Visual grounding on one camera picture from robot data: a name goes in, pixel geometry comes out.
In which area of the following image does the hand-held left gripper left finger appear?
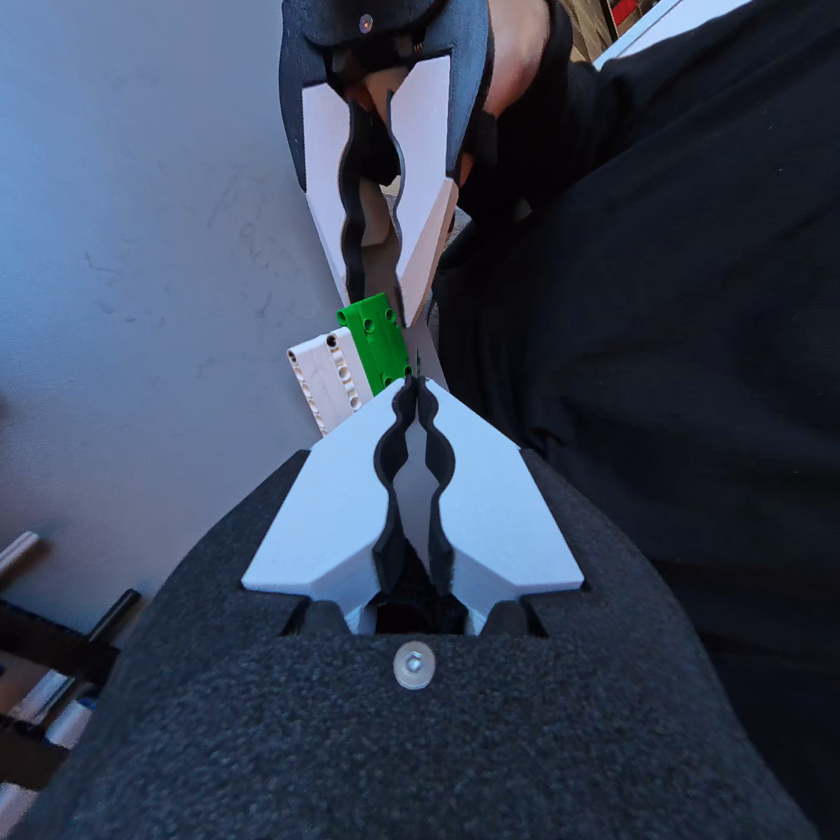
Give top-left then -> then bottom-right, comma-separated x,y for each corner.
241,377 -> 421,636

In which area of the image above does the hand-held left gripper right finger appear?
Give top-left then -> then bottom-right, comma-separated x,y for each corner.
418,379 -> 585,636

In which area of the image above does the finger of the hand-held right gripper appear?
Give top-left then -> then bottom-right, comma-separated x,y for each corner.
386,56 -> 460,329
302,84 -> 368,315

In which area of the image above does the white and green lego assembly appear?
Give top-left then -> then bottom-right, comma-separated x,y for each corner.
287,293 -> 421,438

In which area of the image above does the person's right hand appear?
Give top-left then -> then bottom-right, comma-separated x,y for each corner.
489,0 -> 553,122

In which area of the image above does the person's black shirt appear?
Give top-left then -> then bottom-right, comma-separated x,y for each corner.
430,0 -> 840,840

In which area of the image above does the white shelf board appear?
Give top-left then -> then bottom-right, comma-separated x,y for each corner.
594,0 -> 756,68

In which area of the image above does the silver metal bar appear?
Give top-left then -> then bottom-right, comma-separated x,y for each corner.
0,532 -> 42,580

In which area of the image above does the black metal frame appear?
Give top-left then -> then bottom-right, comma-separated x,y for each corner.
0,588 -> 143,686

